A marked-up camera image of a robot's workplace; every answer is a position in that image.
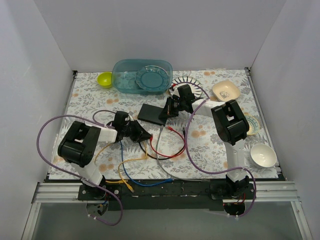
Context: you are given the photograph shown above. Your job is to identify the black network switch box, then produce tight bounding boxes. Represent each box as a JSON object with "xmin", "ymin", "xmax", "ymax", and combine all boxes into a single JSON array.
[{"xmin": 137, "ymin": 103, "xmax": 167, "ymax": 126}]

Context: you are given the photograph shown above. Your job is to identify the yellow ethernet cable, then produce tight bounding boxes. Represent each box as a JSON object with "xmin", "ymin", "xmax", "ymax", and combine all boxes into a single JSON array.
[
  {"xmin": 117, "ymin": 142, "xmax": 149, "ymax": 193},
  {"xmin": 93, "ymin": 142, "xmax": 130, "ymax": 185}
]

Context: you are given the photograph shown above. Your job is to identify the black ethernet cable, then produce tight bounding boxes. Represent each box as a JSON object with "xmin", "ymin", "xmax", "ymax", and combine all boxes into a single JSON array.
[{"xmin": 138, "ymin": 127, "xmax": 187, "ymax": 161}]

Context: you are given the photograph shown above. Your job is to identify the blue ethernet cable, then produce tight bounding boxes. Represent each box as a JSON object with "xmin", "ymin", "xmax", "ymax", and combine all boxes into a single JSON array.
[{"xmin": 119, "ymin": 141, "xmax": 175, "ymax": 187}]

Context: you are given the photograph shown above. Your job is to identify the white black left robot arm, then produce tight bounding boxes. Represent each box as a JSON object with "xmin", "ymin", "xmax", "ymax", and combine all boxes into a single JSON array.
[{"xmin": 57, "ymin": 111, "xmax": 152, "ymax": 200}]

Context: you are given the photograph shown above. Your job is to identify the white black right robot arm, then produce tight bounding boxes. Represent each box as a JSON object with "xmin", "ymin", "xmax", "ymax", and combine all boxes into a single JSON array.
[{"xmin": 159, "ymin": 84, "xmax": 249, "ymax": 199}]

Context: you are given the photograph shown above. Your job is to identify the white black striped plate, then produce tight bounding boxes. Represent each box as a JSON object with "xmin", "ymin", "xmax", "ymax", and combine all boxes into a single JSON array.
[{"xmin": 168, "ymin": 76, "xmax": 203, "ymax": 98}]

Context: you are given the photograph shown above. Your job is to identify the floral tablecloth mat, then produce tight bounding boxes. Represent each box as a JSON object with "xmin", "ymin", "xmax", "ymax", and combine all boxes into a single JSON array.
[{"xmin": 49, "ymin": 69, "xmax": 280, "ymax": 181}]

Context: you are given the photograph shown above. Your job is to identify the clear glass plate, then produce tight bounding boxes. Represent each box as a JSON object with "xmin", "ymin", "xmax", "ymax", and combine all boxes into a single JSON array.
[{"xmin": 135, "ymin": 65, "xmax": 170, "ymax": 92}]

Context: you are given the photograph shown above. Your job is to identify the cream square bowl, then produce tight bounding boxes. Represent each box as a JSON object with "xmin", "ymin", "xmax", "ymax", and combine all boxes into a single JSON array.
[{"xmin": 212, "ymin": 80, "xmax": 241, "ymax": 102}]

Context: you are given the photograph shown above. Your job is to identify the teal plastic tub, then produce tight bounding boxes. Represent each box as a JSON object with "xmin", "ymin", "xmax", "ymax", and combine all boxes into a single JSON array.
[{"xmin": 111, "ymin": 59, "xmax": 173, "ymax": 95}]

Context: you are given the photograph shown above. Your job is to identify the lime green bowl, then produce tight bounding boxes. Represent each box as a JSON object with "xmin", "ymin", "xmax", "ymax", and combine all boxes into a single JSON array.
[{"xmin": 97, "ymin": 72, "xmax": 113, "ymax": 89}]

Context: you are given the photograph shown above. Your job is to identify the green patterned small bowl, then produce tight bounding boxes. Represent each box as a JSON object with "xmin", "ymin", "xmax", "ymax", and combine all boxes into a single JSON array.
[{"xmin": 244, "ymin": 114, "xmax": 260, "ymax": 136}]

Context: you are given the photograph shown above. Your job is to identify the white round bowl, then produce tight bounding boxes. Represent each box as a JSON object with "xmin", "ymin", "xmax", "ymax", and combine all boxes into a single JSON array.
[{"xmin": 250, "ymin": 143, "xmax": 277, "ymax": 168}]

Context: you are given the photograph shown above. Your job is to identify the grey ethernet cable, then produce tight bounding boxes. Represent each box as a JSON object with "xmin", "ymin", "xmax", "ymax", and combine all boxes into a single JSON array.
[{"xmin": 154, "ymin": 126, "xmax": 212, "ymax": 182}]

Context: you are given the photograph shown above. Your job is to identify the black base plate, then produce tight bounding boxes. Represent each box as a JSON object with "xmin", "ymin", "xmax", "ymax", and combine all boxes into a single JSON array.
[{"xmin": 77, "ymin": 179, "xmax": 254, "ymax": 214}]

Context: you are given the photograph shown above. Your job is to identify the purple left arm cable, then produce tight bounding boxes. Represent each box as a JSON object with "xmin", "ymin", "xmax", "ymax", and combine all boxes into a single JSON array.
[{"xmin": 36, "ymin": 109, "xmax": 124, "ymax": 227}]

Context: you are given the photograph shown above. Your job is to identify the aluminium front rail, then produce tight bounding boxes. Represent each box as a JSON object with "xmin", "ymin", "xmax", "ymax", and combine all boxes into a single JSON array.
[{"xmin": 32, "ymin": 181, "xmax": 300, "ymax": 203}]

